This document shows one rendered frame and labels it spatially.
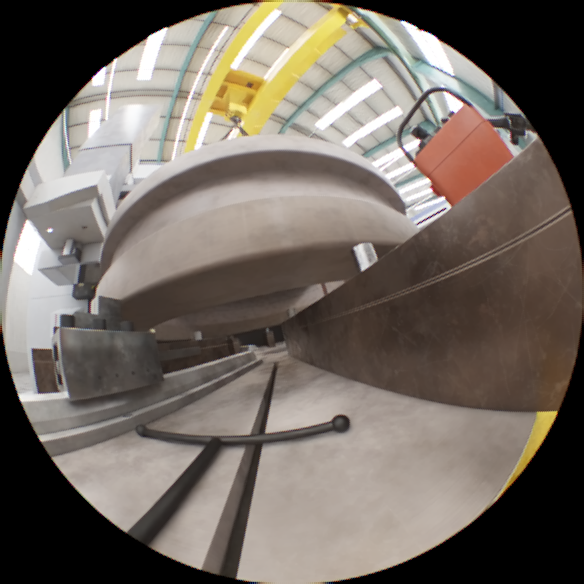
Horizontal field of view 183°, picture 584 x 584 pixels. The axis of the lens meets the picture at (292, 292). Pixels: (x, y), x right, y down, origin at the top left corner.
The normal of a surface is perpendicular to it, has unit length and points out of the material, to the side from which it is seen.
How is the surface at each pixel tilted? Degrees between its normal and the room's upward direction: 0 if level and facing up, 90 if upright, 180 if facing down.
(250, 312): 90
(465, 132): 97
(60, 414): 72
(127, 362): 90
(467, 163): 97
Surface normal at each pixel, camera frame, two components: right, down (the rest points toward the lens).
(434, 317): -0.95, 0.19
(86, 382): 0.96, -0.26
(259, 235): 0.11, -0.24
